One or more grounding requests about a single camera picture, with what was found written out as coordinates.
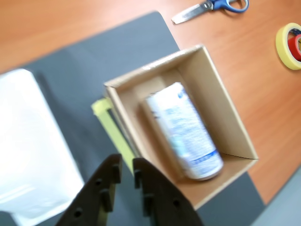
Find red tape roll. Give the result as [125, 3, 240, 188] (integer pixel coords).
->
[287, 34, 301, 62]

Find brown cardboard box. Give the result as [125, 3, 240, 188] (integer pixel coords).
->
[103, 44, 259, 210]

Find blue handled scissors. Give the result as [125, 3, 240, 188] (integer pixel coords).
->
[171, 0, 250, 25]

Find grey textured mat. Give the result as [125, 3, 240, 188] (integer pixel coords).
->
[0, 10, 266, 226]

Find white blue printed can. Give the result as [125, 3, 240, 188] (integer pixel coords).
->
[144, 81, 224, 181]

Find yellow tape roll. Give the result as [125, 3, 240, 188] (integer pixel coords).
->
[275, 22, 301, 71]

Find yellow tape strip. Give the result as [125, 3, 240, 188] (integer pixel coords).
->
[91, 97, 139, 226]

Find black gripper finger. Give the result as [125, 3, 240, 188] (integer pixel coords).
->
[132, 157, 204, 226]
[55, 153, 123, 226]

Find white plastic blister package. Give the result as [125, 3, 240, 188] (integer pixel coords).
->
[0, 68, 85, 226]

